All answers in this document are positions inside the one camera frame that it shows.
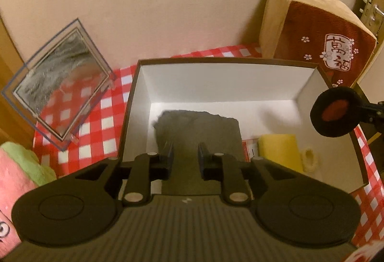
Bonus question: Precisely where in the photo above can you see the pink plush toy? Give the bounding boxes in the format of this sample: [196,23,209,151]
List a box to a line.
[0,142,57,253]

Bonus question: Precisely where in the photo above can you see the red white printed cloth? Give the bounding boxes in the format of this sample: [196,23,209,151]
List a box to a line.
[345,239,384,262]

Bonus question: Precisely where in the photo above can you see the red white checkered tablecloth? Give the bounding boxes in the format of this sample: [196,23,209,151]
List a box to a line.
[31,43,384,247]

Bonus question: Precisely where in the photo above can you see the brown lucky cat cushion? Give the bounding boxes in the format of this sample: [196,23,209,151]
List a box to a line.
[259,0,377,89]

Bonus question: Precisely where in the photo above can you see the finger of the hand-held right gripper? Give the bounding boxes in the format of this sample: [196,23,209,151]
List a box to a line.
[360,101,384,125]

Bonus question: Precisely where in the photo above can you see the yellow sponge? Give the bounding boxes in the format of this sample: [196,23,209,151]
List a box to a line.
[258,134,304,173]

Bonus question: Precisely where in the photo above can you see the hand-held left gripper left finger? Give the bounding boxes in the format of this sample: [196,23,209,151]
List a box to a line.
[72,140,175,207]

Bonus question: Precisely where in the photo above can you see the brown cardboard box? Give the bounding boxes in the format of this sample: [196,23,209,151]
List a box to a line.
[118,58,369,194]

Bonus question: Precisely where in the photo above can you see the clear picture frame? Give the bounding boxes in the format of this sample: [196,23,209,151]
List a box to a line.
[1,18,118,151]

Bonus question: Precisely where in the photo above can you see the metal door handle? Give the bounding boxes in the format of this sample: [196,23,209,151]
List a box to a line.
[358,0,384,31]

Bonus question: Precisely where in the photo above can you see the white scrunchie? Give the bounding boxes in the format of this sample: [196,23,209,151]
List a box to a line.
[301,148,318,173]

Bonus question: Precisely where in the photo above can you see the gray cloth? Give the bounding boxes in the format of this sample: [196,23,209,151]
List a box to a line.
[151,110,243,195]

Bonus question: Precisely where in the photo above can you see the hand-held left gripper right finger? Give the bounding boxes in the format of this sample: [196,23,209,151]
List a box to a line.
[197,142,300,206]

